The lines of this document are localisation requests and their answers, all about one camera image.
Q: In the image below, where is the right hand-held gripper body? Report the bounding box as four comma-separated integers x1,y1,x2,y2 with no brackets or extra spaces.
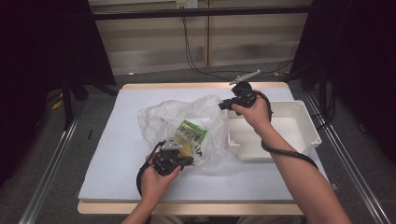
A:
229,69,262,109

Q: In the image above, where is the black horizontal bar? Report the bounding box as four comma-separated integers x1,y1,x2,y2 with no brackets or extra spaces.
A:
92,5,313,21

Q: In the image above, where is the black floor cable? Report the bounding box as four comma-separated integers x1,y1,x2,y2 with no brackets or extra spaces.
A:
202,59,295,78

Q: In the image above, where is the white plastic bin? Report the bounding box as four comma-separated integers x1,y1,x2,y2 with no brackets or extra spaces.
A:
226,99,322,163

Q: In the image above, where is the right hand-held gripper cable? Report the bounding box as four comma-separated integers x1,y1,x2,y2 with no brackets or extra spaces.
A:
253,91,319,172

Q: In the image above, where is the dark curtain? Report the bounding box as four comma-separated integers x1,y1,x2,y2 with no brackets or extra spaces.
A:
0,0,117,189
290,0,396,164

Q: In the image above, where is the green snack packet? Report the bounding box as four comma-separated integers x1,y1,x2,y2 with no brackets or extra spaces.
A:
175,119,209,146

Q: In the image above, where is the black hanging cable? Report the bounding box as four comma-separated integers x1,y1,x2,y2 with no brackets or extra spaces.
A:
181,16,226,82

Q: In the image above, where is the black stand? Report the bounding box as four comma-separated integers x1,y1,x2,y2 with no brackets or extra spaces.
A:
280,60,336,126
60,74,120,131

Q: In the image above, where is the white table mat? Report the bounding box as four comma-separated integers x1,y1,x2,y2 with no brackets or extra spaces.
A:
78,87,329,203

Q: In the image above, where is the white wall socket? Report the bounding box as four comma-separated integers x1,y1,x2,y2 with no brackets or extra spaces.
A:
176,0,200,9

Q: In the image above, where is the person's left hand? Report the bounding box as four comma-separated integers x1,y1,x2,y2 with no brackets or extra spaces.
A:
140,156,183,203

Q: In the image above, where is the clear plastic bag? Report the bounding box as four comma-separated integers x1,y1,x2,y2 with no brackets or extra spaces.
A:
136,94,230,170

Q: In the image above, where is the metal floor rail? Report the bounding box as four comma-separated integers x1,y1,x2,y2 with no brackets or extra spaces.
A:
18,104,86,224
304,92,392,224

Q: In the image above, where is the small yellow floor item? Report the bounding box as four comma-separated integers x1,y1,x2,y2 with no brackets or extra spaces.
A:
50,98,64,111

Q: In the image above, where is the wooden table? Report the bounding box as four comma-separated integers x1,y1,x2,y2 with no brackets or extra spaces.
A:
77,81,304,217

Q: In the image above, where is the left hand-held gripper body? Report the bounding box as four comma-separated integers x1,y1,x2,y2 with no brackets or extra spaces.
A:
152,138,185,177

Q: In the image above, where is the person's right hand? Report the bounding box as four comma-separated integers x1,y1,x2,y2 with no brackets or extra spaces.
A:
231,90,272,135

